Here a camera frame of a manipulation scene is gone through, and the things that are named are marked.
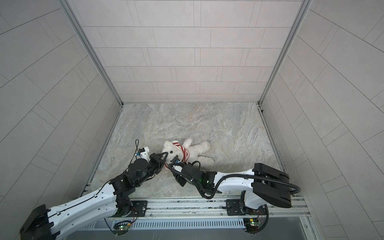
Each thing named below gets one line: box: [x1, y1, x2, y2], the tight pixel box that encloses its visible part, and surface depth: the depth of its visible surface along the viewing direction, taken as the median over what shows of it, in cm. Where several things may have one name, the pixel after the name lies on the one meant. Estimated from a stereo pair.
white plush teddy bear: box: [162, 138, 215, 170], surface depth 82 cm
